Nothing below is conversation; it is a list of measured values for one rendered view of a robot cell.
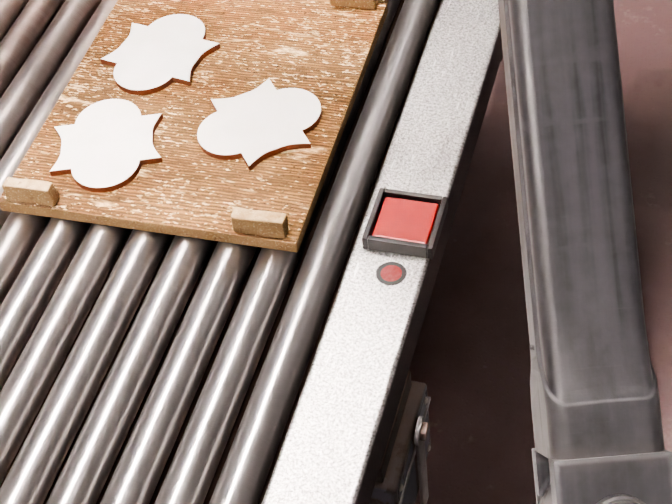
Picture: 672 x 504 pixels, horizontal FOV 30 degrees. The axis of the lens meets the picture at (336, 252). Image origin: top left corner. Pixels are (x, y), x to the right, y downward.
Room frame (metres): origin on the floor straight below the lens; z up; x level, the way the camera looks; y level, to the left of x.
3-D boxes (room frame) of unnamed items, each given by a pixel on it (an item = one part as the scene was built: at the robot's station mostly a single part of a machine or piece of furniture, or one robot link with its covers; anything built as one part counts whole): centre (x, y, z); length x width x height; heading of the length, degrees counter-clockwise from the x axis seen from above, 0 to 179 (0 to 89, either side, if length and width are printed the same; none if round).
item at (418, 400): (0.72, -0.01, 0.77); 0.14 x 0.11 x 0.18; 158
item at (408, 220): (0.90, -0.08, 0.92); 0.06 x 0.06 x 0.01; 68
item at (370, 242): (0.90, -0.08, 0.92); 0.08 x 0.08 x 0.02; 68
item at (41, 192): (1.01, 0.32, 0.95); 0.06 x 0.02 x 0.03; 69
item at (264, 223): (0.91, 0.08, 0.95); 0.06 x 0.02 x 0.03; 69
